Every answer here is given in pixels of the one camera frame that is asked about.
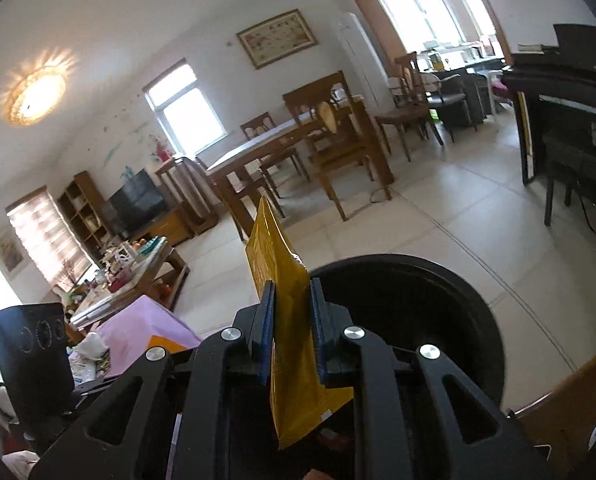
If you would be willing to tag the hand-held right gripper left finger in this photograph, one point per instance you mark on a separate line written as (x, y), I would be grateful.
(268, 330)

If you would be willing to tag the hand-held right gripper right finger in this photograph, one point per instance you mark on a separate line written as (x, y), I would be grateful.
(317, 330)

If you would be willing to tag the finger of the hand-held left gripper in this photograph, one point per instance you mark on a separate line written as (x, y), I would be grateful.
(95, 387)

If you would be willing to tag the yellow foil packet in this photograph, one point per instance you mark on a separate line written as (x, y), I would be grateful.
(293, 335)

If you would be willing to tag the black round trash bin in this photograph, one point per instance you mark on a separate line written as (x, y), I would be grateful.
(403, 300)

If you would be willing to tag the white crumpled tissue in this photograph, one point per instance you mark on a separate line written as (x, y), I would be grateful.
(90, 346)

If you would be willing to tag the purple tablecloth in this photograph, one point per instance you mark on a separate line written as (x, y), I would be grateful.
(138, 320)

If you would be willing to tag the orange packet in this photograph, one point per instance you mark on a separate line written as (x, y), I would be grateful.
(170, 344)

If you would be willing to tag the wooden coffee table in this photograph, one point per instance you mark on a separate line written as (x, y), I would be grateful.
(143, 280)

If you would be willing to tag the window blinds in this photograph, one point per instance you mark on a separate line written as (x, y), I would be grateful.
(48, 235)

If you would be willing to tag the white ornate basket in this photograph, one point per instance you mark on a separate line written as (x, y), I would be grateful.
(126, 254)

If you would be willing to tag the wooden television cabinet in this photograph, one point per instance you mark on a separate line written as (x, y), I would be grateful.
(168, 227)

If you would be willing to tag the tall wooden plant stand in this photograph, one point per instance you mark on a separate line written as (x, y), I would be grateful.
(188, 195)

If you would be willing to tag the wooden bookshelf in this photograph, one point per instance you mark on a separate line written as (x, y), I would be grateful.
(80, 210)

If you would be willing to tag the wooden dining chair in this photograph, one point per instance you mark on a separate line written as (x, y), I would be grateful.
(340, 152)
(408, 110)
(260, 127)
(313, 92)

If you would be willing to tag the wooden dining table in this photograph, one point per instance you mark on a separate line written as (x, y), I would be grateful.
(258, 147)

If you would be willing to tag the black flat television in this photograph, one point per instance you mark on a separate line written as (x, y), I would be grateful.
(135, 202)

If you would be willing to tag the red flower vase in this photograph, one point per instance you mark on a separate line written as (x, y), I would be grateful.
(160, 150)

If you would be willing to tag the small white window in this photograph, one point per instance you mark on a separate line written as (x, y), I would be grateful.
(185, 110)

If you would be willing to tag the lit round ceiling lamp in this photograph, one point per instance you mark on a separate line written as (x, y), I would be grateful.
(35, 95)

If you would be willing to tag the wooden armchair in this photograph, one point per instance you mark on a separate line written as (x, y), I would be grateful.
(573, 400)

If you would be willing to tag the grey armchair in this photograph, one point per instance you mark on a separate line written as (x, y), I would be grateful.
(453, 97)

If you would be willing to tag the white standing air conditioner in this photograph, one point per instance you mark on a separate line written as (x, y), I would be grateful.
(360, 60)

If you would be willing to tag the black piano stool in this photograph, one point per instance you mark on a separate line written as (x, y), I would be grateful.
(568, 160)

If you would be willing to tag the large balcony window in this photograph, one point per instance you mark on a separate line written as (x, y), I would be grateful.
(423, 10)

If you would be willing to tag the black upright piano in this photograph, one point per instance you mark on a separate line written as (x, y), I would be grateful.
(573, 100)

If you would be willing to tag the small framed wall picture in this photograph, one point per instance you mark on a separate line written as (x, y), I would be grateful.
(8, 252)

